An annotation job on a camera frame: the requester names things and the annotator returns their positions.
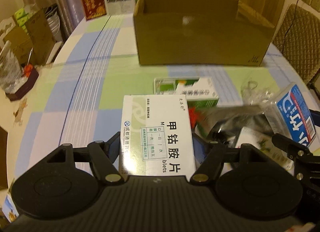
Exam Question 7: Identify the blue white card box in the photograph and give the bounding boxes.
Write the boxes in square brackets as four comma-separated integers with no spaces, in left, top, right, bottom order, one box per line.
[264,82,316,147]

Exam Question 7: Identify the green white spray box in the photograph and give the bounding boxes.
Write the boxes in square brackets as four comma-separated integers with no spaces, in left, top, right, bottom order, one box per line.
[153,77,219,108]

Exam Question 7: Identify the dark brown tray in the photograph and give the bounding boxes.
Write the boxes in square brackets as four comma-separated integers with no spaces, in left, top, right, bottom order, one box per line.
[5,68,39,102]

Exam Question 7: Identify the black power cable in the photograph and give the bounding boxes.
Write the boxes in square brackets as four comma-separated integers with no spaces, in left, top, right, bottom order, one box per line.
[274,0,311,45]

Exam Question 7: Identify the red gift box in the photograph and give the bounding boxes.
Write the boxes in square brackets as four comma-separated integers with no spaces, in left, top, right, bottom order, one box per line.
[81,0,107,21]

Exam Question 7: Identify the crumpled silver plastic bag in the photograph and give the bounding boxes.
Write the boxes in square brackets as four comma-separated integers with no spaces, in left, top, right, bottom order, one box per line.
[0,41,27,94]

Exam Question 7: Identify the large brown cardboard box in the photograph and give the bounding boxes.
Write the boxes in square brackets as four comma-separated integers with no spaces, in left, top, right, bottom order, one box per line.
[133,0,275,67]

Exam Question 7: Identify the checkered tablecloth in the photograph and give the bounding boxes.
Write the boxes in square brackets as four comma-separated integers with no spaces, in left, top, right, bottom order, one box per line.
[15,14,313,180]

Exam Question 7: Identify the brown cardboard boxes on side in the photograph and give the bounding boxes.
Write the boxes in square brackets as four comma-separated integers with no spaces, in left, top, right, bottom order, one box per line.
[1,9,57,66]

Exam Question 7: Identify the clear plastic wire rack package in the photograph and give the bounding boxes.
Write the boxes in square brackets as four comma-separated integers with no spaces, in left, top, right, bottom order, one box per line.
[240,78,274,106]

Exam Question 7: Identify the red candy wrapper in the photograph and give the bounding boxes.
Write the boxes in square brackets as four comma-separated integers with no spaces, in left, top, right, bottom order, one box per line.
[188,107,204,129]

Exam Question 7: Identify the white medicine tablet box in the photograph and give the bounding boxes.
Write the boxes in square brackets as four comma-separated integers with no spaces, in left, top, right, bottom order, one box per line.
[119,95,196,179]

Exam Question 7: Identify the quilted beige chair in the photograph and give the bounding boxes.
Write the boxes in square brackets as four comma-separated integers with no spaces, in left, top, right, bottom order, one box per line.
[273,4,319,84]

